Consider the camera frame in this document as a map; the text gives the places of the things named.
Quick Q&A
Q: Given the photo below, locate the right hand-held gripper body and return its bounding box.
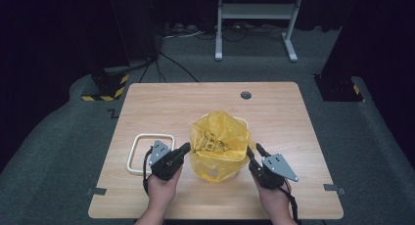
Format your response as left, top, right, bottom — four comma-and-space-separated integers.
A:
248, 153, 300, 191

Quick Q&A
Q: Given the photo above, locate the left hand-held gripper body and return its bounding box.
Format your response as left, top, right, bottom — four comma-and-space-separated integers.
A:
148, 139, 184, 182

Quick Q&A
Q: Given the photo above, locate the cream plastic bin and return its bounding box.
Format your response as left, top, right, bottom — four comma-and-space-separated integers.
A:
200, 112, 251, 181

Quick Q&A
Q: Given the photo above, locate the yellow plastic bag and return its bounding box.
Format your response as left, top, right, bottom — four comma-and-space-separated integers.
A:
189, 111, 254, 183

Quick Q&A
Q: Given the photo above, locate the white bin rim ring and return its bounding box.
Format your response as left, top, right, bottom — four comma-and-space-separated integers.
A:
126, 132, 176, 177

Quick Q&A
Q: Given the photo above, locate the person's right hand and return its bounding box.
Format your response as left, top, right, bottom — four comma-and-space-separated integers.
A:
253, 175, 293, 219

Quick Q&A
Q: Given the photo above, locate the person's left hand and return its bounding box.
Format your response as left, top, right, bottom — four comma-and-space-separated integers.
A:
146, 165, 184, 213

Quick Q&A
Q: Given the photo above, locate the black yellow striped stand base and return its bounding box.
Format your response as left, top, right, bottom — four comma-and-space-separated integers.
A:
80, 67, 130, 102
313, 73, 365, 103

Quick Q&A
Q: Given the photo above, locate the white power strip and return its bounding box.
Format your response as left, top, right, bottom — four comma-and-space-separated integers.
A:
161, 22, 208, 41

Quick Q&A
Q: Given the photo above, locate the white metal stand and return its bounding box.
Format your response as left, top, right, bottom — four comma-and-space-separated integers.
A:
213, 0, 306, 63

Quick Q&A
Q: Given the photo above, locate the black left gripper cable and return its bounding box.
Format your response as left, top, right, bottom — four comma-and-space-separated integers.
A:
142, 146, 155, 196

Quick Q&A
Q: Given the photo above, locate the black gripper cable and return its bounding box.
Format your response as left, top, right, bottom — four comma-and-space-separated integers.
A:
280, 180, 300, 225
142, 146, 155, 196

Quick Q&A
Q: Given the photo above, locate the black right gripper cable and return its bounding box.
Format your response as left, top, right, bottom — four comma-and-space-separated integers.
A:
280, 180, 300, 225

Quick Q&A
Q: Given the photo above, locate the black floor cable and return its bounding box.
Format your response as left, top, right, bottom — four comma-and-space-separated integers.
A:
159, 51, 200, 83
138, 57, 159, 84

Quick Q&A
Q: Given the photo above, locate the black cable bundle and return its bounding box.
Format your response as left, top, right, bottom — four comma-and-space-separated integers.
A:
195, 22, 286, 43

